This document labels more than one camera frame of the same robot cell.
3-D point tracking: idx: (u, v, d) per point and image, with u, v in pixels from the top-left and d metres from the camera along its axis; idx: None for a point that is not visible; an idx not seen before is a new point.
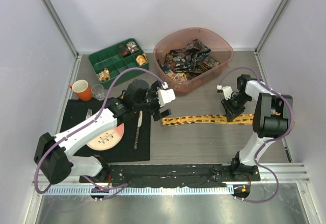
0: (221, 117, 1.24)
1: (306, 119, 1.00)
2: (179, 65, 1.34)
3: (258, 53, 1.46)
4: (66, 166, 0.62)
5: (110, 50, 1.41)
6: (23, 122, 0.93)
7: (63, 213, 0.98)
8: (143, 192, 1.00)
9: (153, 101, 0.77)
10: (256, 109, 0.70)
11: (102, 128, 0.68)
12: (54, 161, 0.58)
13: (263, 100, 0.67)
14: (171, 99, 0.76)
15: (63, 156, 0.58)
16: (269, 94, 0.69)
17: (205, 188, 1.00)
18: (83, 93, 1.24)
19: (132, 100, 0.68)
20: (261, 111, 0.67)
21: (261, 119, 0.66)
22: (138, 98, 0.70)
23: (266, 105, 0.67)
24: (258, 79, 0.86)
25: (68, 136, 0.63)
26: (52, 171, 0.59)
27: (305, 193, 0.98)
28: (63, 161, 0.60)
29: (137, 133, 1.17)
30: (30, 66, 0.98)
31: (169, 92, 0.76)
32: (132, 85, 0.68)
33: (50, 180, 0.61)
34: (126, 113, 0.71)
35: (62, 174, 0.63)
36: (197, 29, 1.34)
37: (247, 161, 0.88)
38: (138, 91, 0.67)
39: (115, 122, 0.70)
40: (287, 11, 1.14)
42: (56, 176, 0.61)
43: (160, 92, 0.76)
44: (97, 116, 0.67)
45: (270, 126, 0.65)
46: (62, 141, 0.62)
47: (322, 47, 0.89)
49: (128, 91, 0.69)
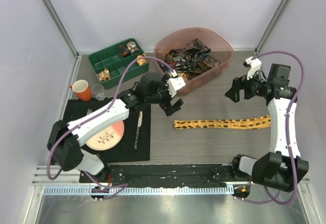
0: (235, 122, 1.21)
1: (306, 119, 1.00)
2: (179, 65, 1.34)
3: (258, 53, 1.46)
4: (78, 154, 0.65)
5: (110, 50, 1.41)
6: (23, 121, 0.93)
7: (63, 213, 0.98)
8: (143, 192, 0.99)
9: (163, 93, 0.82)
10: (261, 160, 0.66)
11: (114, 118, 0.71)
12: (67, 146, 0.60)
13: (268, 166, 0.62)
14: (181, 85, 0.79)
15: (75, 143, 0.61)
16: (279, 161, 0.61)
17: (205, 188, 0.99)
18: (83, 93, 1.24)
19: (145, 92, 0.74)
20: (264, 174, 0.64)
21: (260, 178, 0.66)
22: (149, 91, 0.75)
23: (271, 170, 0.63)
24: (292, 100, 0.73)
25: (81, 124, 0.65)
26: (64, 157, 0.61)
27: (305, 193, 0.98)
28: (76, 148, 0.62)
29: (137, 133, 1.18)
30: (29, 66, 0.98)
31: (178, 80, 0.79)
32: (145, 77, 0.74)
33: (61, 166, 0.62)
34: (137, 105, 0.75)
35: (73, 161, 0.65)
36: (197, 29, 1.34)
37: (245, 170, 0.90)
38: (151, 83, 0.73)
39: (127, 113, 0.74)
40: (287, 11, 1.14)
42: (68, 162, 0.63)
43: (169, 81, 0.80)
44: (110, 106, 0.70)
45: (268, 184, 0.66)
46: (76, 128, 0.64)
47: (322, 47, 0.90)
49: (141, 83, 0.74)
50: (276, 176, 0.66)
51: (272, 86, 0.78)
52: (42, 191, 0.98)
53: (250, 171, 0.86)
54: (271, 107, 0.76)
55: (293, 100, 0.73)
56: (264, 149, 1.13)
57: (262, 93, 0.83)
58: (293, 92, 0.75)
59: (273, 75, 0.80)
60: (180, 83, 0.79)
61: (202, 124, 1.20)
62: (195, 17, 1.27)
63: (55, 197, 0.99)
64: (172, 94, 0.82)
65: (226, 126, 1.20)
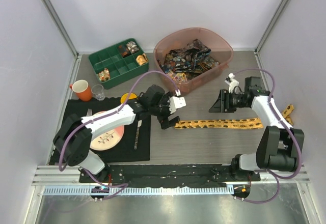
0: (235, 122, 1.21)
1: (306, 119, 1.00)
2: (179, 65, 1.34)
3: (258, 53, 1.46)
4: (86, 149, 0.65)
5: (110, 50, 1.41)
6: (23, 121, 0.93)
7: (63, 213, 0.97)
8: (143, 192, 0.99)
9: (164, 107, 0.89)
10: (262, 141, 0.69)
11: (123, 119, 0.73)
12: (79, 139, 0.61)
13: (271, 137, 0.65)
14: (181, 105, 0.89)
15: (88, 136, 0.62)
16: (276, 128, 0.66)
17: (205, 188, 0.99)
18: (83, 93, 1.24)
19: (150, 103, 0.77)
20: (267, 148, 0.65)
21: (267, 157, 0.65)
22: (154, 102, 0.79)
23: (274, 141, 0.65)
24: (270, 95, 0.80)
25: (94, 119, 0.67)
26: (74, 149, 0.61)
27: (305, 193, 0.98)
28: (87, 142, 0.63)
29: (137, 133, 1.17)
30: (30, 66, 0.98)
31: (180, 101, 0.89)
32: (152, 89, 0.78)
33: (70, 159, 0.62)
34: (142, 113, 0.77)
35: (78, 157, 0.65)
36: (197, 29, 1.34)
37: (247, 169, 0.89)
38: (156, 94, 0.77)
39: (133, 118, 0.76)
40: (287, 11, 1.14)
42: (74, 157, 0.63)
43: (172, 100, 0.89)
44: (120, 108, 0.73)
45: (276, 164, 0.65)
46: (89, 123, 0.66)
47: (322, 48, 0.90)
49: (147, 93, 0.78)
50: (279, 156, 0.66)
51: (249, 91, 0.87)
52: (42, 191, 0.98)
53: (248, 165, 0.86)
54: (254, 107, 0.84)
55: (268, 96, 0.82)
56: None
57: (242, 103, 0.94)
58: (267, 93, 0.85)
59: (248, 85, 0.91)
60: (181, 103, 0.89)
61: (202, 124, 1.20)
62: (195, 17, 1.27)
63: (55, 197, 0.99)
64: (171, 111, 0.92)
65: (226, 126, 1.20)
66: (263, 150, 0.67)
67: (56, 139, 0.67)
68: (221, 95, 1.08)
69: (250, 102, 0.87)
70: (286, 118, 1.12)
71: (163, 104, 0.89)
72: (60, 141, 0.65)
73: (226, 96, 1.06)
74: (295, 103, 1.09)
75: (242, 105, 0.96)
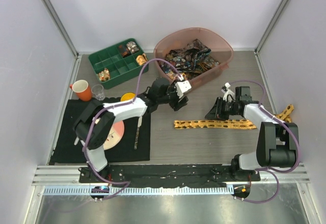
0: (235, 122, 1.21)
1: (305, 118, 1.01)
2: (179, 65, 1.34)
3: (258, 53, 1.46)
4: (107, 133, 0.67)
5: (110, 50, 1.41)
6: (23, 121, 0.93)
7: (63, 213, 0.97)
8: (143, 192, 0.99)
9: (173, 94, 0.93)
10: (260, 139, 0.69)
11: (137, 109, 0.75)
12: (104, 120, 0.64)
13: (267, 132, 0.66)
14: (186, 88, 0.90)
15: (112, 118, 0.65)
16: (271, 123, 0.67)
17: (205, 188, 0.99)
18: (83, 93, 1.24)
19: (157, 95, 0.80)
20: (266, 143, 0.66)
21: (267, 154, 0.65)
22: (161, 93, 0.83)
23: (270, 136, 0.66)
24: (257, 103, 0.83)
25: (115, 106, 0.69)
26: (99, 130, 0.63)
27: (305, 193, 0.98)
28: (109, 124, 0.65)
29: (137, 133, 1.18)
30: (30, 66, 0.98)
31: (185, 84, 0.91)
32: (157, 82, 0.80)
33: (92, 140, 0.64)
34: (151, 106, 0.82)
35: (100, 140, 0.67)
36: (197, 29, 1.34)
37: (247, 169, 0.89)
38: (162, 86, 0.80)
39: (144, 110, 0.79)
40: (287, 11, 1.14)
42: (97, 139, 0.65)
43: (178, 85, 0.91)
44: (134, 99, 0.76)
45: (278, 160, 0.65)
46: (110, 108, 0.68)
47: (322, 48, 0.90)
49: (153, 88, 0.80)
50: (279, 151, 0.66)
51: (240, 102, 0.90)
52: (42, 191, 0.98)
53: (247, 165, 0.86)
54: (247, 116, 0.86)
55: (257, 103, 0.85)
56: None
57: (234, 112, 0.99)
58: (256, 102, 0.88)
59: (238, 94, 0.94)
60: (186, 86, 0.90)
61: (202, 124, 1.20)
62: (195, 17, 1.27)
63: (55, 197, 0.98)
64: (181, 96, 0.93)
65: (226, 126, 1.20)
66: (262, 148, 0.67)
67: (77, 123, 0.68)
68: (217, 103, 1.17)
69: (243, 112, 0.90)
70: (285, 118, 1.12)
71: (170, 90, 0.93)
72: (82, 126, 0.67)
73: (220, 102, 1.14)
74: (295, 103, 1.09)
75: (234, 113, 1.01)
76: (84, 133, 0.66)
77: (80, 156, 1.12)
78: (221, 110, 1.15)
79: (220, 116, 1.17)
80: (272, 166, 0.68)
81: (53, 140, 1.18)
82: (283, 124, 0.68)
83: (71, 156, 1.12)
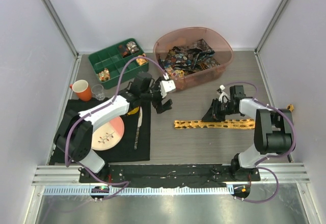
0: (235, 122, 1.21)
1: (305, 119, 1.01)
2: (179, 62, 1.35)
3: (258, 53, 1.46)
4: (88, 141, 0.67)
5: (110, 50, 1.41)
6: (23, 121, 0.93)
7: (63, 213, 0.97)
8: (143, 192, 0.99)
9: (156, 93, 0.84)
10: (255, 126, 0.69)
11: (118, 110, 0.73)
12: (80, 132, 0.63)
13: (262, 116, 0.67)
14: (170, 87, 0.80)
15: (89, 128, 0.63)
16: (266, 109, 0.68)
17: (205, 188, 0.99)
18: (83, 93, 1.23)
19: (139, 89, 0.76)
20: (262, 128, 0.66)
21: (264, 138, 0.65)
22: (143, 87, 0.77)
23: (266, 119, 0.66)
24: (251, 98, 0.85)
25: (92, 112, 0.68)
26: (77, 142, 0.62)
27: (305, 193, 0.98)
28: (88, 134, 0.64)
29: (137, 133, 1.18)
30: (30, 66, 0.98)
31: (169, 84, 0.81)
32: (138, 76, 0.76)
33: (74, 153, 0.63)
34: (134, 102, 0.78)
35: (83, 149, 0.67)
36: (203, 29, 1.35)
37: (247, 166, 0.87)
38: (144, 80, 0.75)
39: (127, 108, 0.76)
40: (287, 11, 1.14)
42: (78, 150, 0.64)
43: (161, 83, 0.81)
44: (114, 98, 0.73)
45: (275, 143, 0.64)
46: (87, 116, 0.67)
47: (322, 48, 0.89)
49: (135, 82, 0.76)
50: (276, 135, 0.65)
51: (236, 99, 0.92)
52: (42, 191, 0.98)
53: (247, 162, 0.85)
54: (243, 110, 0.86)
55: (251, 98, 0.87)
56: None
57: (229, 111, 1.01)
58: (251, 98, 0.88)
59: (233, 93, 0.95)
60: (170, 86, 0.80)
61: (202, 124, 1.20)
62: (195, 18, 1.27)
63: (55, 197, 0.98)
64: (163, 95, 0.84)
65: (226, 126, 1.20)
66: (259, 134, 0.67)
67: (56, 138, 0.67)
68: (213, 104, 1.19)
69: (238, 108, 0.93)
70: None
71: (155, 89, 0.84)
72: (61, 139, 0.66)
73: (216, 103, 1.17)
74: (295, 103, 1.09)
75: (229, 112, 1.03)
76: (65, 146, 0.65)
77: None
78: (217, 110, 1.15)
79: (216, 116, 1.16)
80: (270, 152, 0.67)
81: (53, 140, 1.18)
82: (278, 109, 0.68)
83: None
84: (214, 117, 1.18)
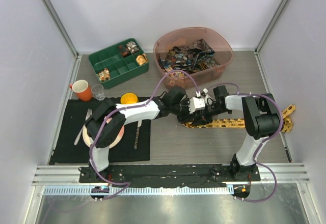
0: (233, 121, 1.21)
1: (305, 119, 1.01)
2: (179, 62, 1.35)
3: (258, 53, 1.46)
4: (116, 134, 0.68)
5: (110, 50, 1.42)
6: (23, 121, 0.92)
7: (63, 213, 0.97)
8: (143, 192, 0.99)
9: (185, 108, 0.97)
10: (244, 113, 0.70)
11: (149, 113, 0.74)
12: (113, 121, 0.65)
13: (248, 102, 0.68)
14: (200, 105, 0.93)
15: (123, 120, 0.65)
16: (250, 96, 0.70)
17: (205, 188, 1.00)
18: (83, 93, 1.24)
19: (172, 101, 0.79)
20: (250, 113, 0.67)
21: (254, 121, 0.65)
22: (175, 101, 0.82)
23: (252, 104, 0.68)
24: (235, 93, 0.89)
25: (127, 107, 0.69)
26: (108, 130, 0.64)
27: (305, 193, 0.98)
28: (119, 126, 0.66)
29: (137, 133, 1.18)
30: (30, 66, 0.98)
31: (199, 101, 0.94)
32: (174, 89, 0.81)
33: (100, 139, 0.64)
34: (164, 111, 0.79)
35: (108, 141, 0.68)
36: (203, 29, 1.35)
37: (246, 163, 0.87)
38: (178, 94, 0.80)
39: (157, 114, 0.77)
40: (287, 11, 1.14)
42: (105, 138, 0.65)
43: (192, 99, 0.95)
44: (148, 102, 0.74)
45: (265, 125, 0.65)
46: (122, 109, 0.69)
47: (322, 48, 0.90)
49: (170, 93, 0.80)
50: (263, 117, 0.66)
51: (220, 98, 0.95)
52: (42, 191, 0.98)
53: (245, 156, 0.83)
54: (229, 106, 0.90)
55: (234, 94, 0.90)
56: (265, 148, 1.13)
57: (217, 110, 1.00)
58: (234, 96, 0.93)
59: (217, 93, 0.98)
60: (200, 103, 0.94)
61: (193, 125, 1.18)
62: (195, 18, 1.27)
63: (55, 197, 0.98)
64: (191, 111, 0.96)
65: (224, 126, 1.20)
66: (249, 118, 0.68)
67: (88, 121, 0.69)
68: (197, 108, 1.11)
69: (224, 106, 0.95)
70: (286, 118, 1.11)
71: (184, 105, 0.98)
72: (92, 123, 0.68)
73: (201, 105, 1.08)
74: (295, 103, 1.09)
75: (218, 112, 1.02)
76: (94, 132, 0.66)
77: (80, 156, 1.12)
78: (206, 112, 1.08)
79: (206, 118, 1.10)
80: (261, 135, 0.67)
81: (53, 140, 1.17)
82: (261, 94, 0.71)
83: (70, 156, 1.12)
84: (204, 119, 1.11)
